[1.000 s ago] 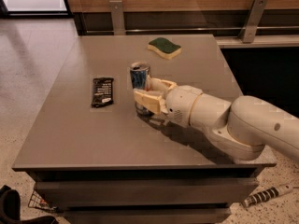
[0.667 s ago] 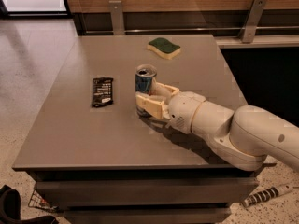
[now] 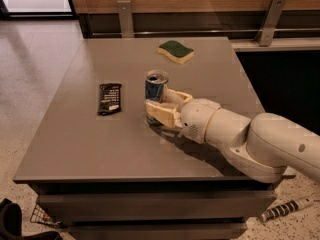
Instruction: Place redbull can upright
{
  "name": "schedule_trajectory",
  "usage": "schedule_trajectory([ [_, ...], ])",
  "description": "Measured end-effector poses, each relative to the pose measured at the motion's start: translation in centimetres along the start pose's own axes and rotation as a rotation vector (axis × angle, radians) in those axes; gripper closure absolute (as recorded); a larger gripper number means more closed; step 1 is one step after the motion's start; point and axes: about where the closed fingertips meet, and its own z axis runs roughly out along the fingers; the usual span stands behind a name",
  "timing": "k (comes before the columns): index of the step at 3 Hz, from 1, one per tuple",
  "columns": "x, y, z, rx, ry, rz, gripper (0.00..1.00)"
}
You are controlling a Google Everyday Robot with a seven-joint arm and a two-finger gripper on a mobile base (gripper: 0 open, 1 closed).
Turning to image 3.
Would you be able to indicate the black white striped object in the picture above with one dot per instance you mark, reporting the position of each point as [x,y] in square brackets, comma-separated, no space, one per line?
[285,209]

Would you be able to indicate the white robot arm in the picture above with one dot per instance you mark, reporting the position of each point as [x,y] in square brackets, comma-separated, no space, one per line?
[261,148]

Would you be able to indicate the wire basket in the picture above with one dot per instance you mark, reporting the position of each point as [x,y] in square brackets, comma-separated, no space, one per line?
[39,216]

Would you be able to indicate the left metal wall bracket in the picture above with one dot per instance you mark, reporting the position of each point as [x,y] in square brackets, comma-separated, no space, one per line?
[125,18]

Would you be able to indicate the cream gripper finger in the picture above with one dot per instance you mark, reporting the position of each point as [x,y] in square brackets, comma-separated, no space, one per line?
[165,113]
[177,98]

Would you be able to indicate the metal rail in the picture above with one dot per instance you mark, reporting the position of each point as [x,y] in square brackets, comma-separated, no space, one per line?
[214,31]

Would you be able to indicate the right metal wall bracket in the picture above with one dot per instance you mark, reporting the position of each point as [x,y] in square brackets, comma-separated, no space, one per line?
[266,33]

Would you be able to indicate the grey drawer cabinet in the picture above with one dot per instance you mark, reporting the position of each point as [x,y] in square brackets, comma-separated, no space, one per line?
[116,178]

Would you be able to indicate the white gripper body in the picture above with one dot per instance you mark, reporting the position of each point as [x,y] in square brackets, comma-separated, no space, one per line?
[196,118]

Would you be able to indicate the black snack bar wrapper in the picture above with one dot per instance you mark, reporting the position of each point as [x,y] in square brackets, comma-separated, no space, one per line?
[109,99]

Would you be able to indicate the green yellow sponge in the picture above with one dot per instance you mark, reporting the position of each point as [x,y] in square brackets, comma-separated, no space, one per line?
[176,51]

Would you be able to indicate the metal wall bracket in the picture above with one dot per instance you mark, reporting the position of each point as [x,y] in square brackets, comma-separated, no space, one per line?
[266,33]
[125,18]

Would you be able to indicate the blue silver redbull can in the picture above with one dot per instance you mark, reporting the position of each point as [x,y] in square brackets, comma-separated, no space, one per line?
[154,84]

